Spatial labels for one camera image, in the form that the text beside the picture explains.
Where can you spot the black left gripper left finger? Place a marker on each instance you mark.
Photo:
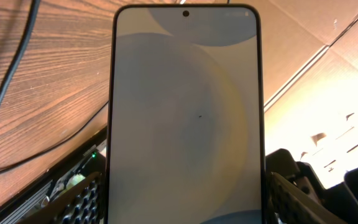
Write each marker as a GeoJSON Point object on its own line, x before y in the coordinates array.
{"type": "Point", "coordinates": [82, 204]}

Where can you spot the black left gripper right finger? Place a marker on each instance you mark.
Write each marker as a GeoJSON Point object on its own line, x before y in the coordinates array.
{"type": "Point", "coordinates": [294, 206]}

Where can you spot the black smartphone lit screen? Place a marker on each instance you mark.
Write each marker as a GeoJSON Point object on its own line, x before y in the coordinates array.
{"type": "Point", "coordinates": [186, 117]}

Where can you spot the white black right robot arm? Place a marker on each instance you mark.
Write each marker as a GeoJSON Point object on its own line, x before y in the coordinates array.
{"type": "Point", "coordinates": [341, 200]}

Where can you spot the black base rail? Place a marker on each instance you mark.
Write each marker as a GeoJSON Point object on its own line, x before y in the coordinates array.
{"type": "Point", "coordinates": [82, 161]}

